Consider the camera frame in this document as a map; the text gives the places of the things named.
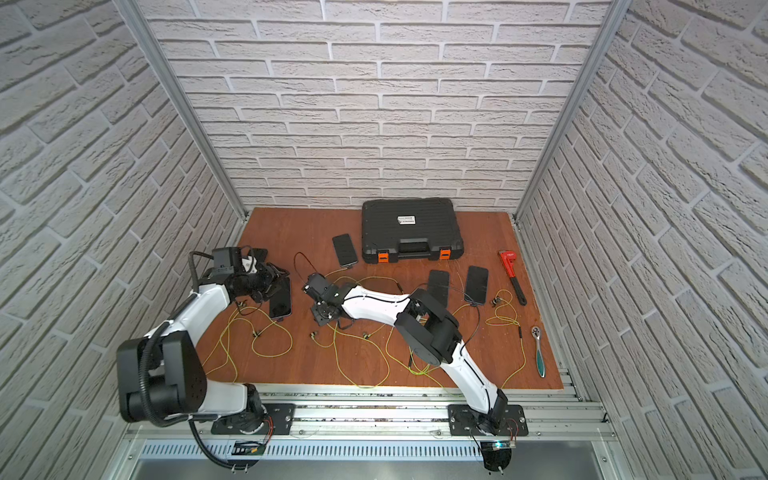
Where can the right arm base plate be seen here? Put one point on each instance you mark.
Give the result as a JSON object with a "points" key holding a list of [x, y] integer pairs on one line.
{"points": [[466, 422]]}

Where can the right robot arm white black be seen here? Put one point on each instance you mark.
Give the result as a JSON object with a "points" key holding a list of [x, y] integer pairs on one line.
{"points": [[428, 328]]}

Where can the green handle ratchet wrench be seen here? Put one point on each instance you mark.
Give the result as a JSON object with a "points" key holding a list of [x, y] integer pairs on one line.
{"points": [[539, 360]]}

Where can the red pipe wrench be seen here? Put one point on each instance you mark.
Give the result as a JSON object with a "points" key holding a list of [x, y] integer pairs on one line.
{"points": [[508, 258]]}

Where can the aluminium rail frame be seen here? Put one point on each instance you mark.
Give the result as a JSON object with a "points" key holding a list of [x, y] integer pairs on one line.
{"points": [[326, 412]]}

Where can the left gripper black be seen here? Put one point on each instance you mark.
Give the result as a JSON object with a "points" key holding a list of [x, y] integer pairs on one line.
{"points": [[264, 282]]}

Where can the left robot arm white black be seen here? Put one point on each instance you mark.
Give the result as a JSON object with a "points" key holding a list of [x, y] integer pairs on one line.
{"points": [[161, 378]]}

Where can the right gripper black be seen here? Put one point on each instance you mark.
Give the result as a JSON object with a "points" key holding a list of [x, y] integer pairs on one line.
{"points": [[320, 318]]}

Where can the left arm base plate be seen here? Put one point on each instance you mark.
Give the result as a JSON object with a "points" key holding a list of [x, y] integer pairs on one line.
{"points": [[275, 418]]}

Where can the black plastic tool case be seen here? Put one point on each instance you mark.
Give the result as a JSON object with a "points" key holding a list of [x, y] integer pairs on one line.
{"points": [[400, 229]]}

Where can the black smartphone blue edge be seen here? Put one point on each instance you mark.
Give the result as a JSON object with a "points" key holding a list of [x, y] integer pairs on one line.
{"points": [[476, 285]]}

